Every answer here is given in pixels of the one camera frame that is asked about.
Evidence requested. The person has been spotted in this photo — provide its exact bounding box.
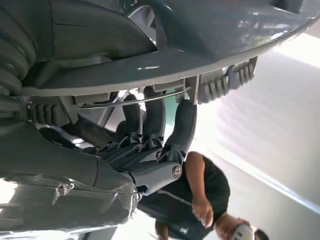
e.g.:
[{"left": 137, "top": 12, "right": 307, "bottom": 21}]
[{"left": 137, "top": 151, "right": 271, "bottom": 240}]

